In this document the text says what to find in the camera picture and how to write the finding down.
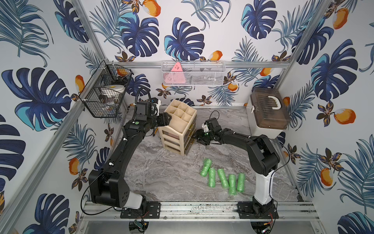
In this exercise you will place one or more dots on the brown lidded storage box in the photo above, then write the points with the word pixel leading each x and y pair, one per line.
pixel 267 113

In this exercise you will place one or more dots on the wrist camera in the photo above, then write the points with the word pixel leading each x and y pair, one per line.
pixel 205 127
pixel 155 106

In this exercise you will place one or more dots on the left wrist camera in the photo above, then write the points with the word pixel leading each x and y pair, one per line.
pixel 155 106

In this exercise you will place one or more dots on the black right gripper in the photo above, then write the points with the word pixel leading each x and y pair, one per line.
pixel 198 135

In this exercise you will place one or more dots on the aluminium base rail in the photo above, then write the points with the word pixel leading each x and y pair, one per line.
pixel 228 211

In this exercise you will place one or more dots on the white wire shelf basket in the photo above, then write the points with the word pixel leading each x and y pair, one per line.
pixel 198 73

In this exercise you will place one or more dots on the clear top drawer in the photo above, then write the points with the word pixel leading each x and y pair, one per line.
pixel 191 127

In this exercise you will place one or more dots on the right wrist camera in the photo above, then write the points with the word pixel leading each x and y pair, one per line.
pixel 205 127

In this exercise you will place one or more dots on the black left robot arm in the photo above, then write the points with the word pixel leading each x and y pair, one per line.
pixel 107 185

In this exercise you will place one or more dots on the white bowl in basket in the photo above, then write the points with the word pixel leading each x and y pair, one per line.
pixel 112 90

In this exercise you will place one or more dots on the beige drawer organizer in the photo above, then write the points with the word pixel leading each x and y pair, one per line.
pixel 172 136

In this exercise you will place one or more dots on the clear bottom drawer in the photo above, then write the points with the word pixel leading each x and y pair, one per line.
pixel 189 145

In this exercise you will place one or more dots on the clear drawer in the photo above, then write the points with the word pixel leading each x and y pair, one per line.
pixel 191 127
pixel 187 138
pixel 189 145

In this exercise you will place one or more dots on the black wire basket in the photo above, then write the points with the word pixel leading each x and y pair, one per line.
pixel 100 106

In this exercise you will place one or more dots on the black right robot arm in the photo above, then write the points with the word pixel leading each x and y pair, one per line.
pixel 263 158

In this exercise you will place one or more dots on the pink triangle sponge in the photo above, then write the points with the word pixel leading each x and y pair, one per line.
pixel 176 75

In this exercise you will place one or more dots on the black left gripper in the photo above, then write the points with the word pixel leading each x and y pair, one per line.
pixel 163 119

